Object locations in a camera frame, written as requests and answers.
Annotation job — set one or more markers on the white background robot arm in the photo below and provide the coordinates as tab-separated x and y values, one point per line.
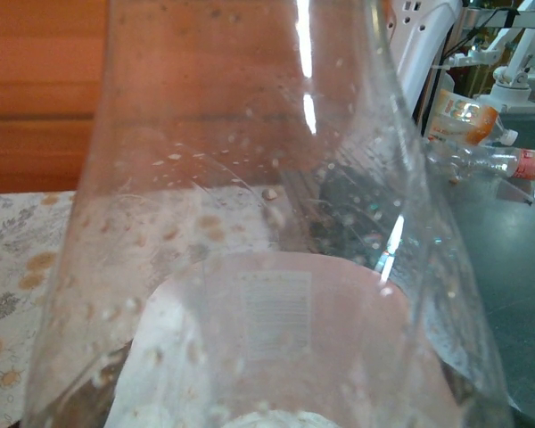
512	89

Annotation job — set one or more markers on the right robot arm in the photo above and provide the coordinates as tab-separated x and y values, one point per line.
417	53

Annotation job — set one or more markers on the clear bottle red cap label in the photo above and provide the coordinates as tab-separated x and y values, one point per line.
528	164

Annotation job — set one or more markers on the orange label plastic bottle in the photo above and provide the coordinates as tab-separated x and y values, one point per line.
468	116

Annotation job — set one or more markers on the floral tablecloth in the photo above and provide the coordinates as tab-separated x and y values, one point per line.
9	267

